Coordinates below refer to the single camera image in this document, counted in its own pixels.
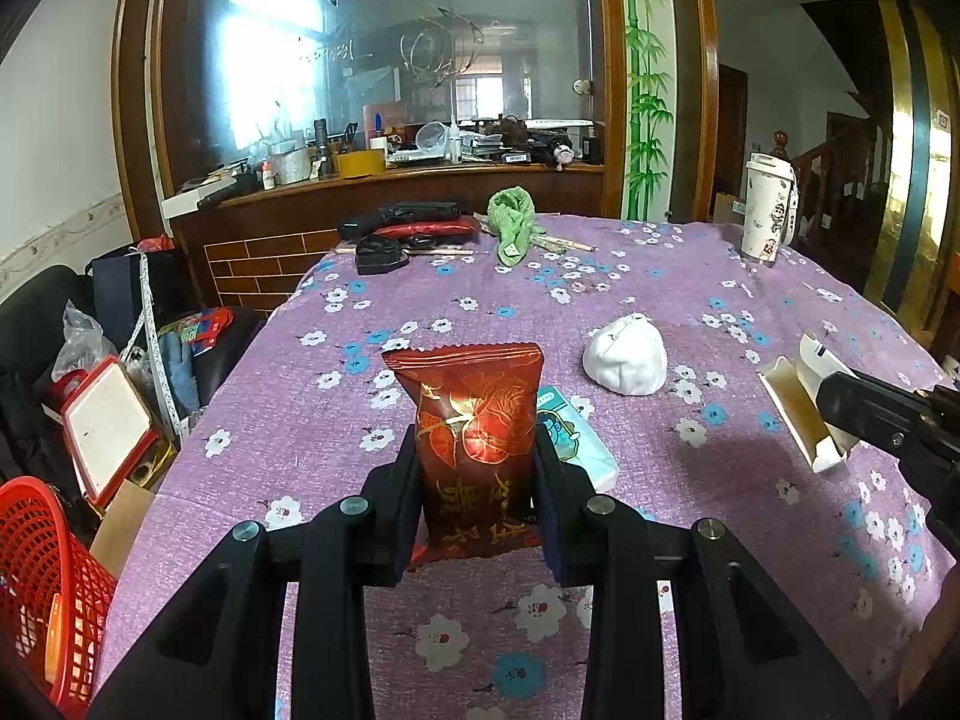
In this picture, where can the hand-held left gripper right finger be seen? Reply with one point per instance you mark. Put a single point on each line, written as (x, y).
(551, 532)

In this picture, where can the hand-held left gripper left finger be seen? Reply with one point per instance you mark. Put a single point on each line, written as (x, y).
(401, 525)

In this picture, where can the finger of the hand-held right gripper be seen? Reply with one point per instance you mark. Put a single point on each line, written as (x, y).
(870, 405)

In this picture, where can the white carton with tan inside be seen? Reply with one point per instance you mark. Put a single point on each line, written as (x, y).
(795, 405)

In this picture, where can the red snack packet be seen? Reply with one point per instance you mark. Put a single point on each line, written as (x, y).
(472, 427)

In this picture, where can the red plastic basket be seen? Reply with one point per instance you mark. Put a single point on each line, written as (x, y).
(45, 577)

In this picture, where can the person's right hand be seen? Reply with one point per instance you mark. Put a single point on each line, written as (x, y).
(930, 652)

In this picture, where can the teal tissue pack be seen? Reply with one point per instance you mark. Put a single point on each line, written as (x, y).
(581, 439)

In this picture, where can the purple floral tablecloth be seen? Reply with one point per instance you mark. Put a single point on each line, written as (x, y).
(315, 405)

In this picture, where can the wooden staircase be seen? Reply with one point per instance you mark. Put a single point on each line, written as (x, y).
(832, 195)

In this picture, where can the white patterned cup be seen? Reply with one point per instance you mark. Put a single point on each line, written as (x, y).
(766, 210)

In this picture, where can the blue denim cloth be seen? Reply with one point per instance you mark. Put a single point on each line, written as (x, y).
(178, 371)

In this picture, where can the small black pouch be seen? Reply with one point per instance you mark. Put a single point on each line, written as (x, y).
(381, 255)

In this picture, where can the red and blue packet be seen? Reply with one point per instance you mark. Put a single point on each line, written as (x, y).
(210, 330)

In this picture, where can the brown cardboard sheet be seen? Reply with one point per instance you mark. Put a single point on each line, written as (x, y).
(120, 529)

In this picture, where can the wooden sticks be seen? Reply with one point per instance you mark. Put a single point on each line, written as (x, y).
(562, 240)

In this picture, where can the red pouch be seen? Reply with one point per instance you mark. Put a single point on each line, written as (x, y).
(442, 229)

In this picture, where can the brown wooden door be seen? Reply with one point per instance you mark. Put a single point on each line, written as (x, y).
(733, 131)

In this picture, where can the red framed white board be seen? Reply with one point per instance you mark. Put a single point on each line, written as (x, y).
(105, 427)

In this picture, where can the green cloth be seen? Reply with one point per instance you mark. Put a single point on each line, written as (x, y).
(511, 221)

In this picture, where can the wooden counter with brick pattern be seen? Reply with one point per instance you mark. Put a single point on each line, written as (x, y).
(255, 240)

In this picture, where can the navy shopping bag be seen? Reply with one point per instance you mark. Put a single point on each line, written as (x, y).
(120, 285)

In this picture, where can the clear plastic bag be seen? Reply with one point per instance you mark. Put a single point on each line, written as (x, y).
(79, 341)

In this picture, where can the white bucket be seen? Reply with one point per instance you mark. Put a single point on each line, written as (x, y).
(291, 165)

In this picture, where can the pile of counter clutter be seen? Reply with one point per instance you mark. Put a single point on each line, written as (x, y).
(495, 142)

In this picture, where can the black sofa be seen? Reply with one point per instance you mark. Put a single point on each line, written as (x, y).
(30, 322)

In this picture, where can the etched glass partition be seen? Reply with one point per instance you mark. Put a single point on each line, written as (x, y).
(375, 30)

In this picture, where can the gold door frame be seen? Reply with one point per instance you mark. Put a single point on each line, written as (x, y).
(915, 165)

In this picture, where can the bamboo wall painting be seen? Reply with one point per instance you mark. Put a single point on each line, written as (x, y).
(645, 90)

